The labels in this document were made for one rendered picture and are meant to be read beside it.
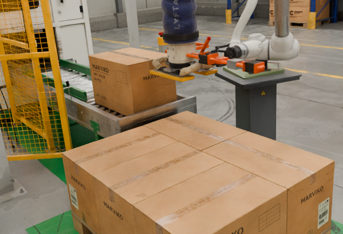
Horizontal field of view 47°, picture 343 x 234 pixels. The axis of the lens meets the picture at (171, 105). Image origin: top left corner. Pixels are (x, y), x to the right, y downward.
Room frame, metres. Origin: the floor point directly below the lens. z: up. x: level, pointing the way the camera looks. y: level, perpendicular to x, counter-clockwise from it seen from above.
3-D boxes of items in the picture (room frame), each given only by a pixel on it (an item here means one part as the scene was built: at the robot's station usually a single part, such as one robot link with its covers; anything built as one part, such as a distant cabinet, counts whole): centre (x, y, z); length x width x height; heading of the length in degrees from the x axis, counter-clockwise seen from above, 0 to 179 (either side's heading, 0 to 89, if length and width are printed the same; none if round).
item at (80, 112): (3.49, 1.05, 0.50); 2.31 x 0.05 x 0.19; 37
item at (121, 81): (3.04, 0.29, 0.75); 0.60 x 0.40 x 0.40; 37
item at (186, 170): (2.03, -0.07, 0.34); 1.20 x 1.00 x 0.40; 37
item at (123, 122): (2.75, 0.09, 0.58); 0.70 x 0.03 x 0.06; 127
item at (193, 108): (2.75, 0.09, 0.47); 0.70 x 0.03 x 0.15; 127
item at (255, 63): (1.99, -0.43, 1.04); 0.08 x 0.07 x 0.05; 36
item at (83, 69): (4.13, 0.79, 0.60); 1.60 x 0.10 x 0.09; 37
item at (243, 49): (2.40, -0.44, 1.04); 0.09 x 0.06 x 0.09; 36
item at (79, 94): (3.81, 1.22, 0.60); 1.60 x 0.10 x 0.09; 37
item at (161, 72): (2.43, -0.01, 0.94); 0.34 x 0.10 x 0.05; 36
